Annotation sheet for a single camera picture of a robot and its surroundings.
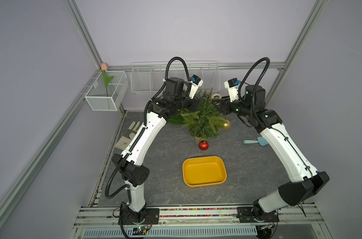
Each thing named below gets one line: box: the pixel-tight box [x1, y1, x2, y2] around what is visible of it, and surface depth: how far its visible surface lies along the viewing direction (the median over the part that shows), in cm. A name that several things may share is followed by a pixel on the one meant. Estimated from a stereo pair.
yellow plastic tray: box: [182, 156, 228, 188], surface depth 89 cm
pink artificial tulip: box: [101, 62, 114, 97], surface depth 93 cm
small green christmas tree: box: [167, 87, 228, 140], surface depth 81 cm
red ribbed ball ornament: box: [198, 140, 210, 151], surface depth 81 cm
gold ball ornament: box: [222, 119, 232, 130], surface depth 86 cm
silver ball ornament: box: [211, 93, 222, 100], surface depth 70 cm
